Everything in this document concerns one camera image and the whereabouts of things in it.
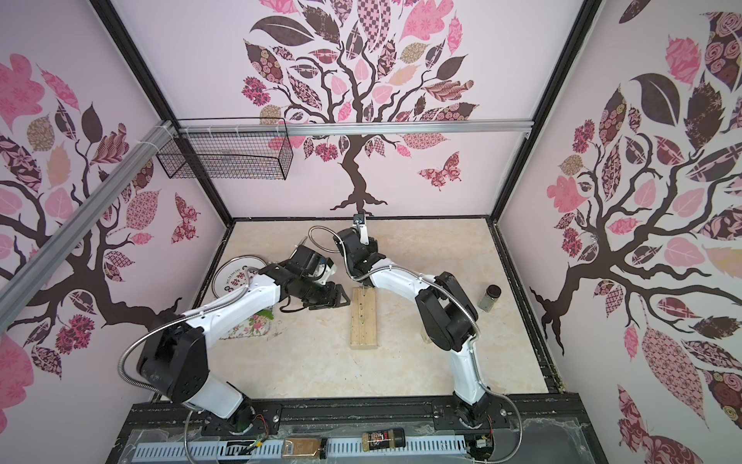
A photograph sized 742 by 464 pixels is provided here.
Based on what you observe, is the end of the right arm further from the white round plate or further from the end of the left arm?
the white round plate

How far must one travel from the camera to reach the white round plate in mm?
995

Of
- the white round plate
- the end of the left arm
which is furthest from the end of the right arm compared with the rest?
the white round plate

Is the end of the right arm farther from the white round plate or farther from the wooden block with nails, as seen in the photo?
the white round plate

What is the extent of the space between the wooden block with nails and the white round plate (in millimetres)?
411

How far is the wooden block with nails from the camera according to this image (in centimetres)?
85
